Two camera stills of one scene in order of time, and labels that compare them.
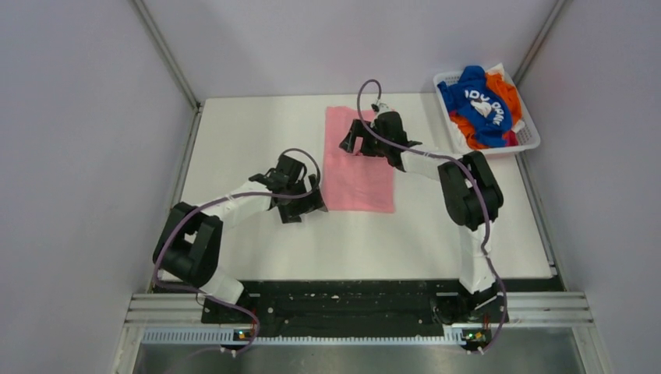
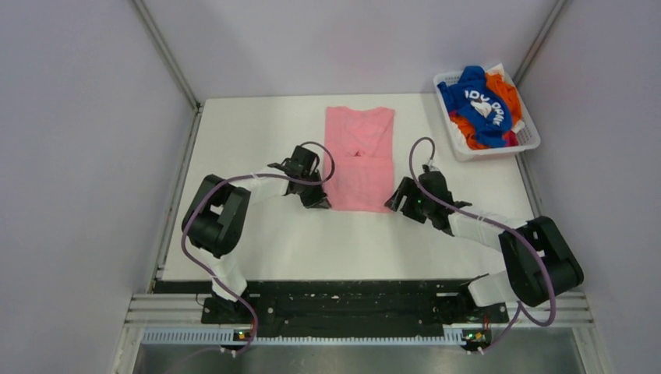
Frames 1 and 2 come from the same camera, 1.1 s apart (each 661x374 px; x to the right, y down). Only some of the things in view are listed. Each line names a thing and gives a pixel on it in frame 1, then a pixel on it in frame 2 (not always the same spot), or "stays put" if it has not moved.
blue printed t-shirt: (470, 97) stays put
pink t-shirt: (354, 181) stays put
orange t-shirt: (510, 94) stays put
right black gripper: (357, 129) to (405, 188)
